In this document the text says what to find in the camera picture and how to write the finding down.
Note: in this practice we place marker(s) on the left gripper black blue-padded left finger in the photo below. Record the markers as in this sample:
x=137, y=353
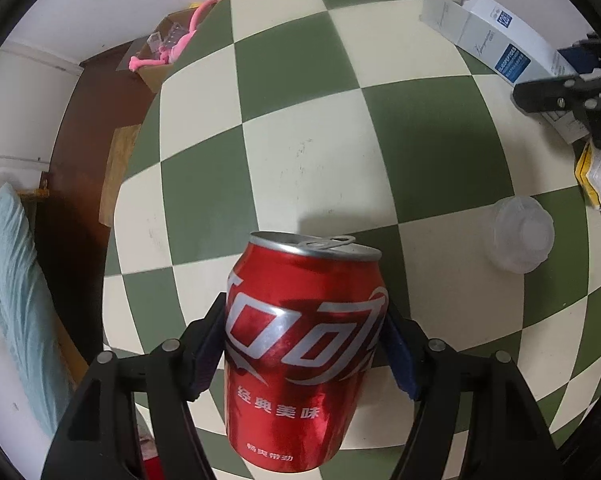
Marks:
x=97, y=437

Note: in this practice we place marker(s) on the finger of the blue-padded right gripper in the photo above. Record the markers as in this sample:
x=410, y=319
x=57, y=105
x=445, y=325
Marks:
x=585, y=55

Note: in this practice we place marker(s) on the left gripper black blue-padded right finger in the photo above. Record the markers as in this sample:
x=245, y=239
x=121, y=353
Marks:
x=508, y=437

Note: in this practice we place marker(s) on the red cola can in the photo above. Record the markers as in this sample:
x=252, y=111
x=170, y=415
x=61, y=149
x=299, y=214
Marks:
x=302, y=322

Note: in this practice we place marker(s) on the yellow white crumpled packet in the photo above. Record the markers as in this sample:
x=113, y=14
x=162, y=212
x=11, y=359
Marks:
x=588, y=173

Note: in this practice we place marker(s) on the white blue paper box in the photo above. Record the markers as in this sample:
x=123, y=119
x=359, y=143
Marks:
x=498, y=38

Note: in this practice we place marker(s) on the clear plastic cup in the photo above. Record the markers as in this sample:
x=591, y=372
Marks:
x=519, y=234

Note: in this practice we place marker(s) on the light blue duvet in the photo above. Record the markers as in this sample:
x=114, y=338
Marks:
x=28, y=317

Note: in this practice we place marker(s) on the green white checkered tablecloth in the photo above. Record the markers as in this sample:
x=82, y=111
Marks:
x=329, y=117

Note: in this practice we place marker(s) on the pink plush toy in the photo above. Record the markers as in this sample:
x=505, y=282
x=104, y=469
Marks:
x=169, y=50

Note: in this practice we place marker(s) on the brown cardboard box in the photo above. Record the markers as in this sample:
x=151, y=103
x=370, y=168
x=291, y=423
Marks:
x=153, y=77

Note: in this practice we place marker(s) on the wooden bed frame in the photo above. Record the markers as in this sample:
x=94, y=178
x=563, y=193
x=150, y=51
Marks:
x=74, y=233

